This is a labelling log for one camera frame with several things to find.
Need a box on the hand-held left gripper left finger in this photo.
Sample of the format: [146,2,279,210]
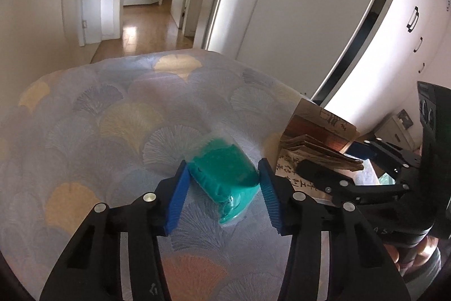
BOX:
[40,160,191,301]

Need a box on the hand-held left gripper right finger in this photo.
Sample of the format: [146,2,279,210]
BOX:
[257,157,411,301]

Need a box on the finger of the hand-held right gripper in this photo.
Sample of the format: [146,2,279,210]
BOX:
[348,138,421,183]
[296,159,411,208]

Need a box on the green plastic cup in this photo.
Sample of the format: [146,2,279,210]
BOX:
[186,137,260,226]

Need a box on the person's right hand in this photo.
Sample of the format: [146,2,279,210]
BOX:
[383,234,442,274]

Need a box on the beige nightstand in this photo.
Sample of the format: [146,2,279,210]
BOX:
[373,113,414,148]

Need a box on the fan patterned tablecloth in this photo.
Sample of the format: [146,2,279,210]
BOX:
[0,49,339,301]

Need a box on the white sliding door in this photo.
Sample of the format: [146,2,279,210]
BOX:
[202,0,409,102]

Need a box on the small picture frame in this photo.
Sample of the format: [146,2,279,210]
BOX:
[397,109,414,128]

